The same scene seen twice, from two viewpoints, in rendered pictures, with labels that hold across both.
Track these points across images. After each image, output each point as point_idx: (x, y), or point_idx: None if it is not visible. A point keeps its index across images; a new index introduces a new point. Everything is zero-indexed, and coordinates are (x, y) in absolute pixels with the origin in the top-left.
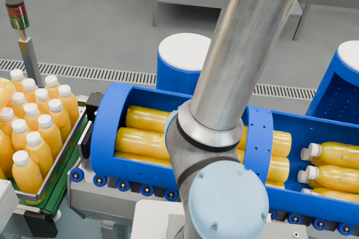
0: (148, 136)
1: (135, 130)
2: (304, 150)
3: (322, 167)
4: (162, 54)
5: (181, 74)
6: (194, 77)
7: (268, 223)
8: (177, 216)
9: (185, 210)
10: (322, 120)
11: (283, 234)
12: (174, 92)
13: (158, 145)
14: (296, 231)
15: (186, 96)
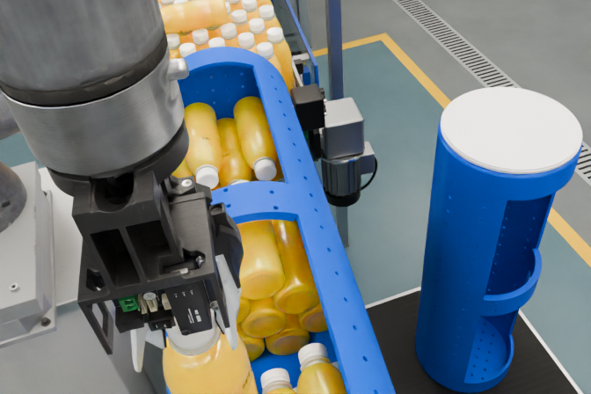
0: (197, 128)
1: (203, 115)
2: (335, 361)
3: (280, 390)
4: (455, 100)
5: (440, 146)
6: (453, 164)
7: (32, 254)
8: (31, 168)
9: None
10: (323, 302)
11: (16, 274)
12: (434, 174)
13: (189, 144)
14: (22, 289)
15: (267, 115)
